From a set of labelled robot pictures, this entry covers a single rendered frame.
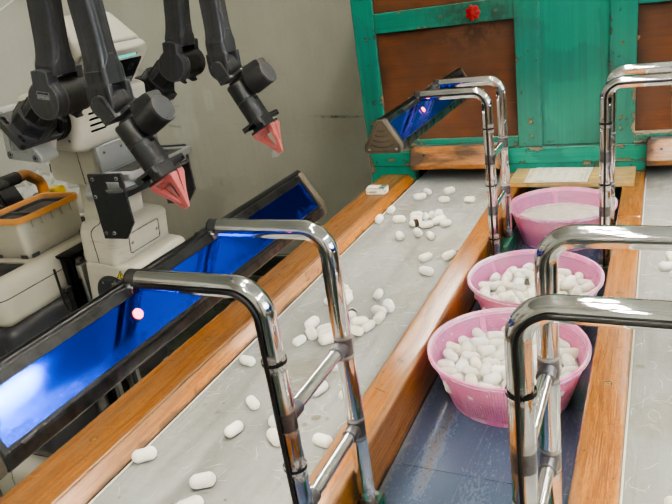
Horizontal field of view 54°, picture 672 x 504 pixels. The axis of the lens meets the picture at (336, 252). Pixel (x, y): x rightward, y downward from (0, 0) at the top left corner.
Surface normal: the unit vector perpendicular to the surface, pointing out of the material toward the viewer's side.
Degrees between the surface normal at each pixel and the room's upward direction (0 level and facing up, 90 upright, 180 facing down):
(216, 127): 90
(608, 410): 0
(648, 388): 0
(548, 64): 90
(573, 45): 90
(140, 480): 0
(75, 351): 58
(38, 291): 90
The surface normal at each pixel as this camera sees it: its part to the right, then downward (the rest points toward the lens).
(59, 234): 0.92, 0.06
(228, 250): 0.69, -0.46
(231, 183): -0.38, 0.40
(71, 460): -0.14, -0.92
